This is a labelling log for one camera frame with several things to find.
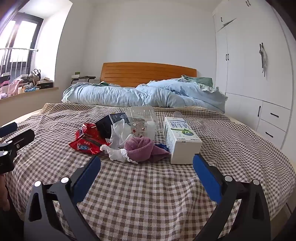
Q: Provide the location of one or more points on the light blue duvet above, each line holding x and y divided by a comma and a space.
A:
115, 95

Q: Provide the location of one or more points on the metal railing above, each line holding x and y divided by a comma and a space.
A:
18, 48

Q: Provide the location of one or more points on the person's left hand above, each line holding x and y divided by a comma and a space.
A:
3, 192

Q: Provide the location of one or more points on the dark framed window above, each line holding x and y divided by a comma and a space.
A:
23, 34

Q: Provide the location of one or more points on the pile of bags and boxes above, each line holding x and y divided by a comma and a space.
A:
27, 83

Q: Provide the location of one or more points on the white tissue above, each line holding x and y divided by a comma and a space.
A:
119, 134

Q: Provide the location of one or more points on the white milk carton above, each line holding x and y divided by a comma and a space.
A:
182, 143

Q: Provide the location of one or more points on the red snack packet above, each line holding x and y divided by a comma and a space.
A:
86, 141

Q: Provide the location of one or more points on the dark blue carton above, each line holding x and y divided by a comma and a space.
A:
104, 127

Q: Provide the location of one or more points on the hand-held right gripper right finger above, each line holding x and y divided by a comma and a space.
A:
205, 176

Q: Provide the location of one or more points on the green pillow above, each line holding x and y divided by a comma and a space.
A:
201, 81

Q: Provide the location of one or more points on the small white green box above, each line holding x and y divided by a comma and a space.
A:
75, 75

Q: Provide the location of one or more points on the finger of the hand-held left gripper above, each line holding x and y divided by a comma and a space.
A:
23, 138
8, 130

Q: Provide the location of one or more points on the wooden windowsill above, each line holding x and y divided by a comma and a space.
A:
46, 91

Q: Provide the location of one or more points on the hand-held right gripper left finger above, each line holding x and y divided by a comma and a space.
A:
86, 176

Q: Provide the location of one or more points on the cream mattress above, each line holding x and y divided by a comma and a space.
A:
30, 114

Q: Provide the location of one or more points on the brown checkered bedspread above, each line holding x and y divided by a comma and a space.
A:
150, 197

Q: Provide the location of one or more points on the white wardrobe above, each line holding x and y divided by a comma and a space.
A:
242, 69

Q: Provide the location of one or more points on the black side table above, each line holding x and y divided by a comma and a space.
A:
83, 77

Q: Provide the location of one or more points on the purple towel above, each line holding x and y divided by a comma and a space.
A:
138, 148

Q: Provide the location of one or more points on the grey hanging cloth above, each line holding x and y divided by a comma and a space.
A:
263, 58

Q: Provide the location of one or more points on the clear plastic container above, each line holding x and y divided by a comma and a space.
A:
143, 115

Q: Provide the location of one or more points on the wooden headboard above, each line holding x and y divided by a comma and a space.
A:
138, 71

